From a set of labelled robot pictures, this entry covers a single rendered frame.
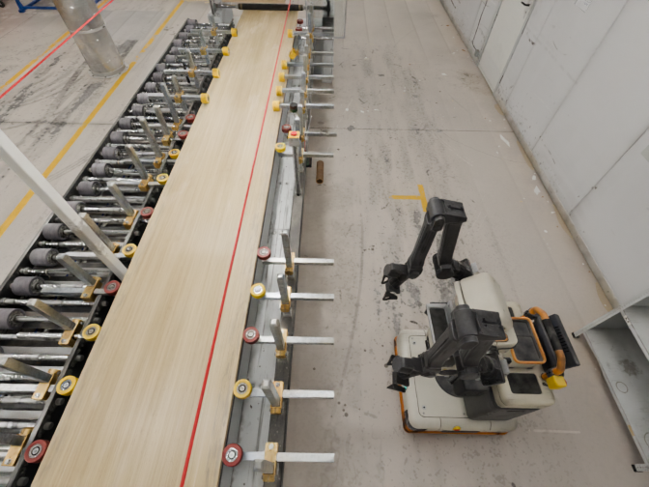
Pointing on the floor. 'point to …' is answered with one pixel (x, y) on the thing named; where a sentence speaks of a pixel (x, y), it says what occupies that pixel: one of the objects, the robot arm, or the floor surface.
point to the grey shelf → (626, 364)
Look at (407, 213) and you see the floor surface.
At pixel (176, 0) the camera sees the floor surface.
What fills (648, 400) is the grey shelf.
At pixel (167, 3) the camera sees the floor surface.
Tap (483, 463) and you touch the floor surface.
